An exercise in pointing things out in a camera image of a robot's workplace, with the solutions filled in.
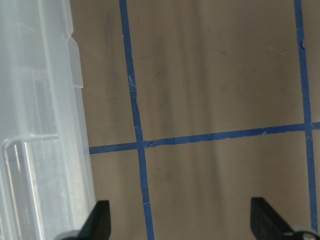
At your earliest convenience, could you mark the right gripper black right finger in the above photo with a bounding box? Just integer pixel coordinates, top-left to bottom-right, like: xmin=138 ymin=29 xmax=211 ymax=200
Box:
xmin=250 ymin=196 xmax=320 ymax=240

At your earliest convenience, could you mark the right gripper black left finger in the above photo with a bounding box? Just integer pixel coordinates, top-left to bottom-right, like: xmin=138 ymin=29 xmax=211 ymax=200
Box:
xmin=77 ymin=200 xmax=111 ymax=240

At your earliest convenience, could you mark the clear plastic box lid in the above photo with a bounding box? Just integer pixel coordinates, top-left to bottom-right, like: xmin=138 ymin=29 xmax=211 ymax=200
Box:
xmin=0 ymin=0 xmax=96 ymax=240

